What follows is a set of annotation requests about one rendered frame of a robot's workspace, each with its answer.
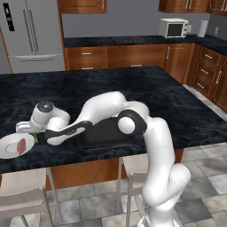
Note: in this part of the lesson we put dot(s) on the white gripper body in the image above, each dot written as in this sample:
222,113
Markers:
25,127

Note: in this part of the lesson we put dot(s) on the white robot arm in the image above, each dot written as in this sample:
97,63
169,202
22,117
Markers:
158,153

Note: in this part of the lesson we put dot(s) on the green asparagus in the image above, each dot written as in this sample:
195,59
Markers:
36,138

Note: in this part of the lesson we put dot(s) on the red raw steak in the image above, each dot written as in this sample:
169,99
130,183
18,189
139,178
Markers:
21,147

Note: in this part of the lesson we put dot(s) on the white round plate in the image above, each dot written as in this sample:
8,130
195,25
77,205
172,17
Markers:
7,147

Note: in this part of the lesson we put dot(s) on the pale wooden stool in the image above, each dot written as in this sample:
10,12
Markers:
20,192
133,177

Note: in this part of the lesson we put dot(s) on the wooden island base panel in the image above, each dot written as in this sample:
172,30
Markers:
85,174

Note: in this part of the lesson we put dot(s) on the stainless steel fridge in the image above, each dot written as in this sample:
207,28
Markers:
32,35

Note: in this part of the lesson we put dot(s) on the wooden base cupboard run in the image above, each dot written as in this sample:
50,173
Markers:
124,57
211,74

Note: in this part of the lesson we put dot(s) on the black hob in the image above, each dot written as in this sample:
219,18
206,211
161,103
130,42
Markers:
130,40

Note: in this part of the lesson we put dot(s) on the white microwave oven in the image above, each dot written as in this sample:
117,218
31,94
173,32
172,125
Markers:
173,28

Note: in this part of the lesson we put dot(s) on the wooden wall cupboard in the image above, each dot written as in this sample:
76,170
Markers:
82,6
195,6

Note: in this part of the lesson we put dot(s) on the white wall socket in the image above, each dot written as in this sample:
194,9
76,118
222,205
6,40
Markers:
216,31
189,28

